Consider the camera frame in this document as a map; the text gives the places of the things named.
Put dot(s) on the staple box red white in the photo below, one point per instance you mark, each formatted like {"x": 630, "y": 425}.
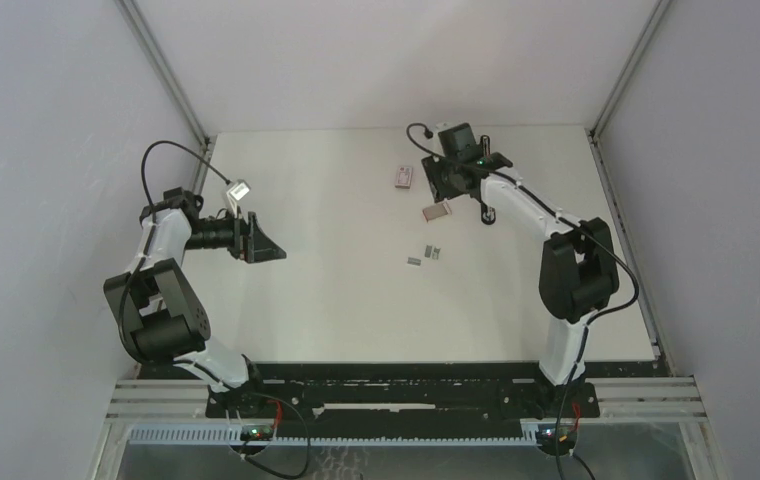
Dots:
{"x": 403, "y": 177}

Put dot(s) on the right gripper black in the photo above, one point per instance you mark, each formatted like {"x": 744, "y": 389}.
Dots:
{"x": 432, "y": 167}

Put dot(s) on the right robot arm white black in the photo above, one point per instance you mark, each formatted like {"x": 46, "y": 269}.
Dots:
{"x": 579, "y": 268}

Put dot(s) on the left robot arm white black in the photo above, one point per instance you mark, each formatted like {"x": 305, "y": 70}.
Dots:
{"x": 160, "y": 319}

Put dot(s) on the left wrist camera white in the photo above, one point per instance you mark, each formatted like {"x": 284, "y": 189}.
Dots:
{"x": 233, "y": 193}

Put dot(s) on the white cable duct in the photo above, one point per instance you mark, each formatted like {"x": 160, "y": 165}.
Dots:
{"x": 523, "y": 434}

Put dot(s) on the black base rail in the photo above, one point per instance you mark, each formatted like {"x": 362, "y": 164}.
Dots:
{"x": 374, "y": 399}

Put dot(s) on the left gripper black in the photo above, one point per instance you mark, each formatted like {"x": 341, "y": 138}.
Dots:
{"x": 263, "y": 248}

